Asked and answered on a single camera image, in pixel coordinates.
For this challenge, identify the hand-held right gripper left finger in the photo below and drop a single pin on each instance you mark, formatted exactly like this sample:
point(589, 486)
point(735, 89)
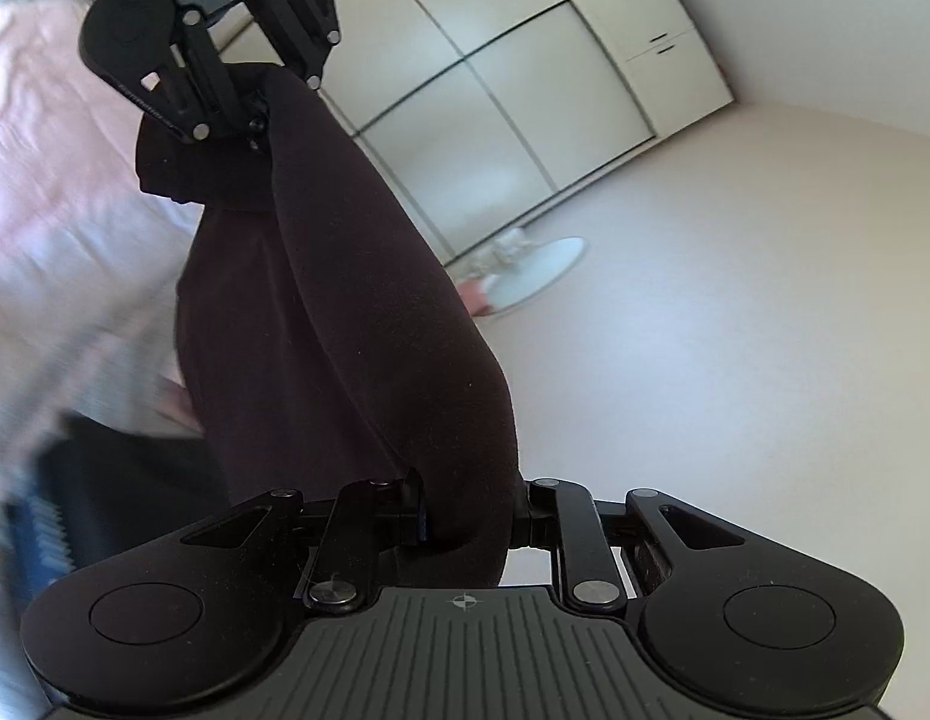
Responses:
point(421, 523)

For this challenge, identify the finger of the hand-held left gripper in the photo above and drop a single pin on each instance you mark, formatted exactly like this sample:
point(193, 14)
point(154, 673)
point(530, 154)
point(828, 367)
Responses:
point(300, 22)
point(210, 82)

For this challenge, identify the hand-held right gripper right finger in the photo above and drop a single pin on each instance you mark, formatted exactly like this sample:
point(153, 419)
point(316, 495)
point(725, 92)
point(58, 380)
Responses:
point(546, 517)

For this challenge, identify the dark brown garment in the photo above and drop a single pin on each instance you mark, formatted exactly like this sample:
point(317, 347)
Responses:
point(345, 330)

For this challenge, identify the pink bedsheet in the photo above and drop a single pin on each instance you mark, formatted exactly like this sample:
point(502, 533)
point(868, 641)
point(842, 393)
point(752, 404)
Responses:
point(52, 150)

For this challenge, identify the white wardrobe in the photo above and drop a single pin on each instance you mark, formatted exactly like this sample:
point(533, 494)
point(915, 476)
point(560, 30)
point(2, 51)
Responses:
point(525, 75)

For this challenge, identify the pink slipper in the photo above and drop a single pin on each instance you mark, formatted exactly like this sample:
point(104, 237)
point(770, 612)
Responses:
point(476, 296)

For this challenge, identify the white round fan base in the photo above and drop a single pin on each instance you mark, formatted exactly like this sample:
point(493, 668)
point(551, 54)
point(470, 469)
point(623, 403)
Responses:
point(540, 274)

